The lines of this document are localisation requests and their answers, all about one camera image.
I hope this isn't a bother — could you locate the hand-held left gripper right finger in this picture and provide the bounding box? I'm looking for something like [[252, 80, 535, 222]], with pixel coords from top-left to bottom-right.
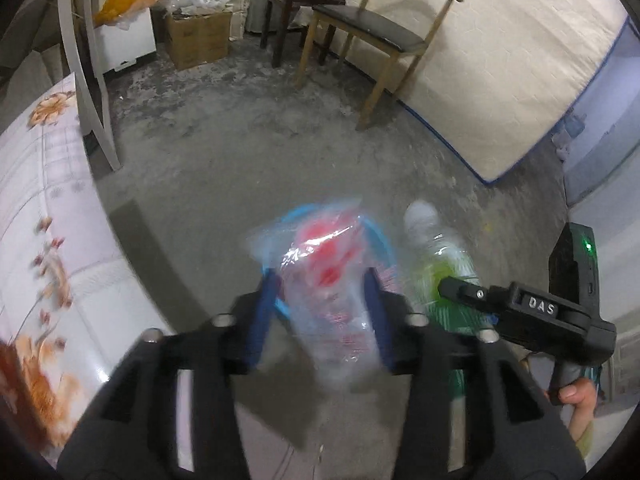
[[362, 266, 587, 480]]

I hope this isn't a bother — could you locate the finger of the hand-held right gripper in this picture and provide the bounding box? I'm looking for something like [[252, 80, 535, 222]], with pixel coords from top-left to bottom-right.
[[437, 276, 516, 322]]

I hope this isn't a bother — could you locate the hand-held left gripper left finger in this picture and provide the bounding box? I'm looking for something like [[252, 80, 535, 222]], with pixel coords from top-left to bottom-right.
[[57, 267, 281, 480]]

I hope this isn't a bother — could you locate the green plastic bottle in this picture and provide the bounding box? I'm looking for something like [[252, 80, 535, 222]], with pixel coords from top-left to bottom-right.
[[402, 200, 493, 401]]

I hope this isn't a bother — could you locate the clear bag with red contents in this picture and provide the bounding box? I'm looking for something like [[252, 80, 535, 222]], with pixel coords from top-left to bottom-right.
[[245, 197, 396, 396]]

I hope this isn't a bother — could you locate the blue plastic waste basket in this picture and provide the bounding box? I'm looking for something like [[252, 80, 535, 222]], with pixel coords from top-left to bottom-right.
[[260, 204, 398, 321]]

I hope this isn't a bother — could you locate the person's right forearm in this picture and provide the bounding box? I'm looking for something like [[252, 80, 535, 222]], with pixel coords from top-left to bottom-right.
[[575, 422, 598, 461]]

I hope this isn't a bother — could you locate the person's right hand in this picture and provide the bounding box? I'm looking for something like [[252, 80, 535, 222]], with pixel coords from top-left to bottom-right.
[[557, 379, 599, 443]]

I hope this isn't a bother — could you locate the white mattress with blue edge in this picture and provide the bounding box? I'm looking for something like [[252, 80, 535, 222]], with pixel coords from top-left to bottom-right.
[[327, 0, 628, 183]]

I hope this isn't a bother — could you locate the brown cardboard box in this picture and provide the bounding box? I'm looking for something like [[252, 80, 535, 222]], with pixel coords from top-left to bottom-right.
[[165, 10, 233, 71]]

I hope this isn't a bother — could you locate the wooden chair with dark seat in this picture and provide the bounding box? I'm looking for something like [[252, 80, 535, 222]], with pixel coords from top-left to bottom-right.
[[295, 0, 465, 130]]

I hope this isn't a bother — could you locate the white chest cabinet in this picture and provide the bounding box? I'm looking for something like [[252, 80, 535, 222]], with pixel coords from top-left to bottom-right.
[[92, 7, 157, 78]]

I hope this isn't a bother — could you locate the white-legged side table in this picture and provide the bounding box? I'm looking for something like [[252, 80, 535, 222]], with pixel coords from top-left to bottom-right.
[[0, 0, 122, 171]]

